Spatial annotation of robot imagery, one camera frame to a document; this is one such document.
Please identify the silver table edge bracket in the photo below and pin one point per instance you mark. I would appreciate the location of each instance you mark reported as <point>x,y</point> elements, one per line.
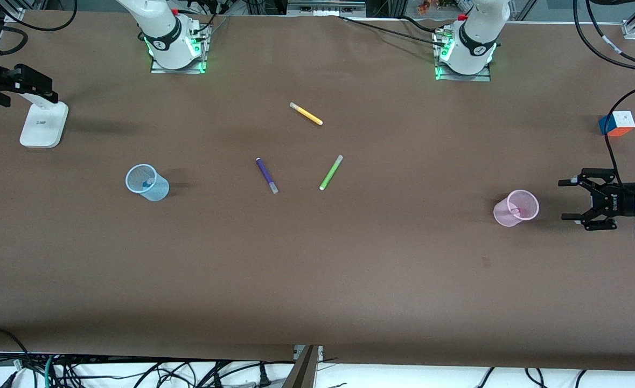
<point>320,353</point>

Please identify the green marker pen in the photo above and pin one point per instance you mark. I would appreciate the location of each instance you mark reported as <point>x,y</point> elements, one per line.
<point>330,173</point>

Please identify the colourful puzzle cube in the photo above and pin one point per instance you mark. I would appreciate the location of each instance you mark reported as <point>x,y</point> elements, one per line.
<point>621,121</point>

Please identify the yellow marker pen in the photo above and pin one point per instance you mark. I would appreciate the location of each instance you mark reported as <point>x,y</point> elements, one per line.
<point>307,114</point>

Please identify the blue marker pen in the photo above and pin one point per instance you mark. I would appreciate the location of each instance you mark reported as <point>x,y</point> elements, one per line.
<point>147,184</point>

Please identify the brown wooden post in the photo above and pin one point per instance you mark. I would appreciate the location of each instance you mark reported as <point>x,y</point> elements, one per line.
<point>302,374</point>

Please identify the brown table cover sheet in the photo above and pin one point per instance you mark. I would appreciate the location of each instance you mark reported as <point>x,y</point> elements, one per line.
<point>317,291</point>

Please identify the translucent pink plastic cup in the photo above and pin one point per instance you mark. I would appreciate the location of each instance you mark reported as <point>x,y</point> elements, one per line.
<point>506,216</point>

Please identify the translucent blue plastic cup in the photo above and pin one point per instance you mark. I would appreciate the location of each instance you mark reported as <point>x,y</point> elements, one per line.
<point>158,191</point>

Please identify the white stand with slanted pole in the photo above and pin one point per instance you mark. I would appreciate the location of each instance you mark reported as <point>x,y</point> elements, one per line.
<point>42,129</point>

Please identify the aluminium frame bar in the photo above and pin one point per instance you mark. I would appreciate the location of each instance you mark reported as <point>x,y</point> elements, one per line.
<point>325,6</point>

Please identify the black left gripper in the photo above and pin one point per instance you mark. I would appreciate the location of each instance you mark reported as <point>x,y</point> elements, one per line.
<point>616,201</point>

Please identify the purple marker pen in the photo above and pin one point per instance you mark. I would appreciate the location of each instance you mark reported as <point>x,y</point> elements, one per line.
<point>264,171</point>

